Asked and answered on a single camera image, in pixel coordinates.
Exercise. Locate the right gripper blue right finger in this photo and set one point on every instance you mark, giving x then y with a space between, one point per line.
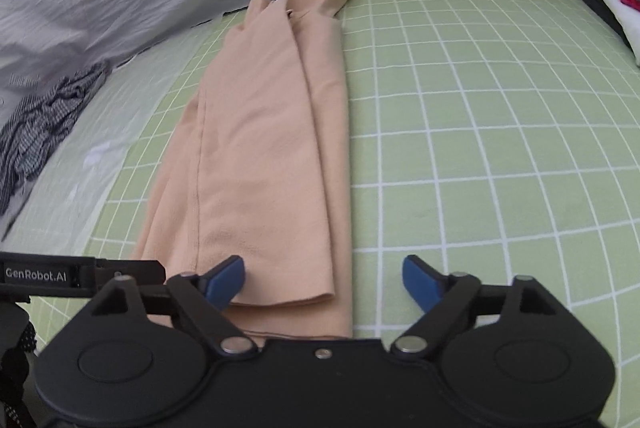
446 302

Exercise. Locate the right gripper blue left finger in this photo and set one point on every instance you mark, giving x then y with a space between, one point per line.
199 302

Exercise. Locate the beige long sleeve shirt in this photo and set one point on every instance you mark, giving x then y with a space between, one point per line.
258 166

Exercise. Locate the white paper label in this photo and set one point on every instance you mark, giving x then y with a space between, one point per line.
107 155

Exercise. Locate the blue checkered shirt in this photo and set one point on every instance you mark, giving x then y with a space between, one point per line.
38 125

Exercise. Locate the green grid bed sheet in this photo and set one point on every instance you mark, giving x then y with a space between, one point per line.
494 137

